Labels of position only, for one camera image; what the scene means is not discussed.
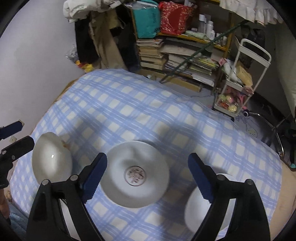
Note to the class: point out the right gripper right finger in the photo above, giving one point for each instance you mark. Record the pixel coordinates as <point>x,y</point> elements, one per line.
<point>248,220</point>

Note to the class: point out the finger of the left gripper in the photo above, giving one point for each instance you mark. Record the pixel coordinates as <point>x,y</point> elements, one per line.
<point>18,149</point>
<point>9,130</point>

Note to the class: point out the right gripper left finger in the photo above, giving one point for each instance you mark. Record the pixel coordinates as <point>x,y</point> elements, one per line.
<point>46,220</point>

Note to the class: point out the plain white bowl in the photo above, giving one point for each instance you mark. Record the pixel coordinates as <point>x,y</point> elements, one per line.
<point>51,159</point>

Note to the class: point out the red patterned small bowl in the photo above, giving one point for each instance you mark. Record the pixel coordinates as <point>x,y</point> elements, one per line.
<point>197,208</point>

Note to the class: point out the large bowl red emblem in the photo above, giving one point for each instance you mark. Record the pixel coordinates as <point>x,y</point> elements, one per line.
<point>137,175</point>

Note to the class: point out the left hand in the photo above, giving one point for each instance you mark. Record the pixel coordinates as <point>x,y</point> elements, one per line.
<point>4,206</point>

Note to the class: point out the blue checked tablecloth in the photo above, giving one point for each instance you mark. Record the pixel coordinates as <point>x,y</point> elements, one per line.
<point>107,107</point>

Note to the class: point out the hanging dark clothes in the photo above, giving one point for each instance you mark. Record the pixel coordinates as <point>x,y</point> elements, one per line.
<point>106,40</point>

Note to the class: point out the white padded jacket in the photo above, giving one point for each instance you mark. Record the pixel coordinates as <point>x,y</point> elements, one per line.
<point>74,10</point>

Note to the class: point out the white rolling cart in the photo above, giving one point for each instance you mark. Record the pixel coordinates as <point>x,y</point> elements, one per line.
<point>239,87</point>

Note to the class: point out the yellow wooden shelf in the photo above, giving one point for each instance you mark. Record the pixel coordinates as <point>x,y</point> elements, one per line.
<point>200,30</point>

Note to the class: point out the stack of books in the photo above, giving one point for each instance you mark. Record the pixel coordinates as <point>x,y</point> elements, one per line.
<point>168,53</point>

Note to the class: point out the teal bag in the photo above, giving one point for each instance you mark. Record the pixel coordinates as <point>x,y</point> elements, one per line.
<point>147,18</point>

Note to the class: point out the red patterned bag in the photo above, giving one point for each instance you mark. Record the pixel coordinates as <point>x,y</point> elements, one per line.
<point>174,17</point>

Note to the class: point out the wall socket lower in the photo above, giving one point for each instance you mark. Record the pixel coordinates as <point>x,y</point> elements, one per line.
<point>12,139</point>

